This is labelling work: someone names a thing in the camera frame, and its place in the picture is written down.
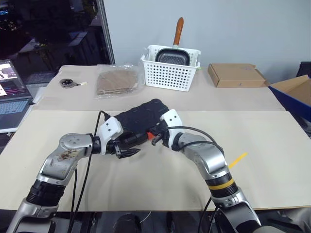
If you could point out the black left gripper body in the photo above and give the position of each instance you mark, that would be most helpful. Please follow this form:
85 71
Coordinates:
114 148

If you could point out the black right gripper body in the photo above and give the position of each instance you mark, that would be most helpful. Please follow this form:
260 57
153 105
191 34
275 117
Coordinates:
161 133

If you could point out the black pouch bag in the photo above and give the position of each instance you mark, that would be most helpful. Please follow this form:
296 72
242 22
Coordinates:
143 114

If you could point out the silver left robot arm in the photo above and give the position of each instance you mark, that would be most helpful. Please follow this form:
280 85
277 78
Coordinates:
70 155

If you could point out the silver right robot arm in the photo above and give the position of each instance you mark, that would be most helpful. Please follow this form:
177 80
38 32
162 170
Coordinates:
209 160

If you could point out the white perforated plastic basket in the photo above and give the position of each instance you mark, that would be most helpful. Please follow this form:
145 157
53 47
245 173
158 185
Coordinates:
167 77

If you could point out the clear bag brown cloth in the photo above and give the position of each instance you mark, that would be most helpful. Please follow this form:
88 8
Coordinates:
116 82

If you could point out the dark rounded shape under table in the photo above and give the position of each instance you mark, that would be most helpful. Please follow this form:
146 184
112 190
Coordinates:
128 224

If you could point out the round grey metal reel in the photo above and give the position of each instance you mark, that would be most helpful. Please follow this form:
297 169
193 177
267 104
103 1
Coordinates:
66 83

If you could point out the yellow tape strip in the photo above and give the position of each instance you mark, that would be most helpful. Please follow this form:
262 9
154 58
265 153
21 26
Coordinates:
238 160

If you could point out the flat brown cardboard box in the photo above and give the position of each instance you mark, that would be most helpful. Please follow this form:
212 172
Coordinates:
235 76

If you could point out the open grey laptop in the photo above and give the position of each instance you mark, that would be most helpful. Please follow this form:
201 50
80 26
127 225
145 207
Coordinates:
11 109

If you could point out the blue open cardboard box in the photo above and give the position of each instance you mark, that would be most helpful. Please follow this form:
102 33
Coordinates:
289 98

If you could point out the black office chair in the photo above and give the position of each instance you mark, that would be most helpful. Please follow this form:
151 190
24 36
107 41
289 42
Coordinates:
305 69

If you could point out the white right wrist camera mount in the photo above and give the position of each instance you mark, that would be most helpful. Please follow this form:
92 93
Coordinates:
172 119

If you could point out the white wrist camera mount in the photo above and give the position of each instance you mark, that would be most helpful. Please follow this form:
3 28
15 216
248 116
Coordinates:
110 127
172 119

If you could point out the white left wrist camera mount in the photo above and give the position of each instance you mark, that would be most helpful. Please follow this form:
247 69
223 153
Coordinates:
110 127

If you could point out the grey metal window post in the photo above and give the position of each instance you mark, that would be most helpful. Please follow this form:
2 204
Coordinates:
107 31

